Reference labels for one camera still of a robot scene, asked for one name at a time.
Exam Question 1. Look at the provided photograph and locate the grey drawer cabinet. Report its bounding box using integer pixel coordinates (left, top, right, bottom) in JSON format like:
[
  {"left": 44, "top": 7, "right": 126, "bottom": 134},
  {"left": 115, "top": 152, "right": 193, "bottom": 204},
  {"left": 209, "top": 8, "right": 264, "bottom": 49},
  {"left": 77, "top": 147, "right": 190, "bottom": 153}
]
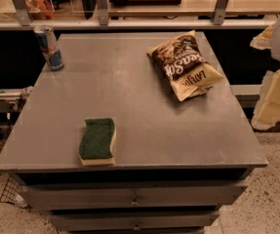
[{"left": 0, "top": 32, "right": 267, "bottom": 234}]

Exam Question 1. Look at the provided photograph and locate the right metal bracket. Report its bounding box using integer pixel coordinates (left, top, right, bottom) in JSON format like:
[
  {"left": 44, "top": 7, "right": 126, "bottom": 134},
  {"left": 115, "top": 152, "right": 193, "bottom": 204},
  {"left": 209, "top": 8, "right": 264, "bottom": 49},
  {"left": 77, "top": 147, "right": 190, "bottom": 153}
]
[{"left": 211, "top": 0, "right": 229, "bottom": 25}]

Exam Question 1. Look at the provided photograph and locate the brown chip bag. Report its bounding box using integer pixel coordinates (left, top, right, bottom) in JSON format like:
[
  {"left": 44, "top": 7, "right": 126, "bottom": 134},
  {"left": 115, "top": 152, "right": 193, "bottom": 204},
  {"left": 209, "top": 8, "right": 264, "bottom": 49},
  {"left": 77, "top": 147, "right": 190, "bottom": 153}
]
[{"left": 147, "top": 30, "right": 223, "bottom": 101}]

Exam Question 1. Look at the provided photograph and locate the lower drawer knob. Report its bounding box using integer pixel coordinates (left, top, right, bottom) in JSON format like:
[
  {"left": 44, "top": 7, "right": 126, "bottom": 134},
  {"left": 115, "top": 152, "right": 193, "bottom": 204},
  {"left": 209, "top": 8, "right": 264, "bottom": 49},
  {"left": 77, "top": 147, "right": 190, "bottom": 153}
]
[{"left": 133, "top": 222, "right": 141, "bottom": 231}]

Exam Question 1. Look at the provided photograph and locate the green yellow sponge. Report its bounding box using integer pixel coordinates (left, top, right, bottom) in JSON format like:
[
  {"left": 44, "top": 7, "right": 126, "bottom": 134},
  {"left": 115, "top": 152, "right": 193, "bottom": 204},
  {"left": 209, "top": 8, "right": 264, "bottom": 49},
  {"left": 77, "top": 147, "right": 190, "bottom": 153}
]
[{"left": 79, "top": 118, "right": 116, "bottom": 166}]

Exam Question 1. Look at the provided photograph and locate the metal bracket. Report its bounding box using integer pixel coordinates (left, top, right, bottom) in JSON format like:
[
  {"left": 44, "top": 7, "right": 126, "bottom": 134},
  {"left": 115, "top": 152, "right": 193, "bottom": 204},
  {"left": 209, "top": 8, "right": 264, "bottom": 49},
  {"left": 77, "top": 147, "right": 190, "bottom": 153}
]
[
  {"left": 97, "top": 0, "right": 109, "bottom": 26},
  {"left": 211, "top": 0, "right": 229, "bottom": 25},
  {"left": 12, "top": 0, "right": 32, "bottom": 26}
]

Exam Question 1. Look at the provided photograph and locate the drawer knob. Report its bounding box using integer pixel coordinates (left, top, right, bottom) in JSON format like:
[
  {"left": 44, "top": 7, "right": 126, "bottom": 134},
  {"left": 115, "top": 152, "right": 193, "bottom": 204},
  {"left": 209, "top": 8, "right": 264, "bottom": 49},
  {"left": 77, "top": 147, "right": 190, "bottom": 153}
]
[
  {"left": 130, "top": 196, "right": 140, "bottom": 207},
  {"left": 133, "top": 222, "right": 141, "bottom": 231}
]

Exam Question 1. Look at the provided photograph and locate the upper drawer knob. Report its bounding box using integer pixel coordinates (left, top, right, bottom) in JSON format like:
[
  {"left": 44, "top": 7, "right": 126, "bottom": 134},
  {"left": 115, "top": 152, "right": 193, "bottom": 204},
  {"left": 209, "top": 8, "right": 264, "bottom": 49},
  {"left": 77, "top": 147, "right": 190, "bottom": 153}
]
[{"left": 130, "top": 196, "right": 140, "bottom": 207}]

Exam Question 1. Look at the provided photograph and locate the wire rack on floor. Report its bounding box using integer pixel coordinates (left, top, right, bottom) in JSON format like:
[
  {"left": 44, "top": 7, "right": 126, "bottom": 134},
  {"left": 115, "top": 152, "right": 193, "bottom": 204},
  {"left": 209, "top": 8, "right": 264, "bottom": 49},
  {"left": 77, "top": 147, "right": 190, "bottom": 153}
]
[{"left": 0, "top": 176, "right": 24, "bottom": 206}]

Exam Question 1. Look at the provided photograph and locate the redbull can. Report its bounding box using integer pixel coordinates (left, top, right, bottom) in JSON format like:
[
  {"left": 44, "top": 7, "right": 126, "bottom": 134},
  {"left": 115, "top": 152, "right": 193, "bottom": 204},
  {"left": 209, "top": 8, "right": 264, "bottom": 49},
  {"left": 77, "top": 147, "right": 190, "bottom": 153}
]
[{"left": 34, "top": 25, "right": 63, "bottom": 71}]

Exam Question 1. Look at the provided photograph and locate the left metal bracket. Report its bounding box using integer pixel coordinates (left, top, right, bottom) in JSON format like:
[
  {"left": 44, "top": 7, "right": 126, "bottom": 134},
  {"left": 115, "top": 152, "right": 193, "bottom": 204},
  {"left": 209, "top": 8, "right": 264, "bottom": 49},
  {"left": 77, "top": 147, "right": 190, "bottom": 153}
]
[{"left": 12, "top": 0, "right": 32, "bottom": 26}]

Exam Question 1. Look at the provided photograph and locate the orange bag behind glass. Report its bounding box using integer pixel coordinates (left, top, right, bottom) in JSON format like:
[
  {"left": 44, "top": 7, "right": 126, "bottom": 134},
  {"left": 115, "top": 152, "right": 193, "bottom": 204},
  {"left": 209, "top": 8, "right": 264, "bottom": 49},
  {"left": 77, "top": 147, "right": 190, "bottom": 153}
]
[{"left": 24, "top": 0, "right": 54, "bottom": 20}]

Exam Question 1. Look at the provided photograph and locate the middle metal bracket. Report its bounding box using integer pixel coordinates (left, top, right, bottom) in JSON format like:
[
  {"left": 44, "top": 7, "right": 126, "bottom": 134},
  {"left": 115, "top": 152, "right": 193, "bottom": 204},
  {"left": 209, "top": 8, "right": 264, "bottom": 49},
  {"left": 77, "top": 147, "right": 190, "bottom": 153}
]
[{"left": 97, "top": 0, "right": 109, "bottom": 26}]

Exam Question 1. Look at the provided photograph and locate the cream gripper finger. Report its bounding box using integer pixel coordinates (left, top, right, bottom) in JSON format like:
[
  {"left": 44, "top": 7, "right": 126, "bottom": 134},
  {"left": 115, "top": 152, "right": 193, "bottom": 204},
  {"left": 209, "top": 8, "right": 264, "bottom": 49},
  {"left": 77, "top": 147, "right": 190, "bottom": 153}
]
[
  {"left": 251, "top": 69, "right": 280, "bottom": 131},
  {"left": 250, "top": 24, "right": 274, "bottom": 50}
]

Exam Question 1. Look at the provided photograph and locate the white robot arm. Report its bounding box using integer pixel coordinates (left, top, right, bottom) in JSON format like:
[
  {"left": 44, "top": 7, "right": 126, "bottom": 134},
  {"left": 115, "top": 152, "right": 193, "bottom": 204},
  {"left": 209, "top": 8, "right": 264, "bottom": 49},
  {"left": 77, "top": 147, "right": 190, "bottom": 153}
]
[{"left": 250, "top": 16, "right": 280, "bottom": 131}]

